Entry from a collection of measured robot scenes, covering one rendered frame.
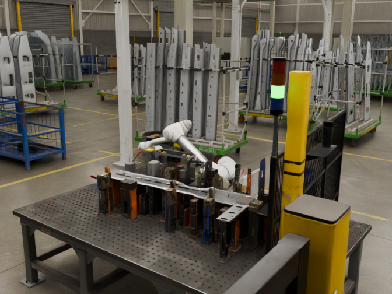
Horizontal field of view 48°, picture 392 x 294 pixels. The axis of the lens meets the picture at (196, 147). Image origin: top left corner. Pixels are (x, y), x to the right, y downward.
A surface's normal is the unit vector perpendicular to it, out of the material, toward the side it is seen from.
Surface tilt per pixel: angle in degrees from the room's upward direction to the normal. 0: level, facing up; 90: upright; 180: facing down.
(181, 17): 90
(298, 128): 90
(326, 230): 90
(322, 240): 90
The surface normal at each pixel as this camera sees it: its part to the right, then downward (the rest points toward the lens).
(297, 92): -0.49, 0.22
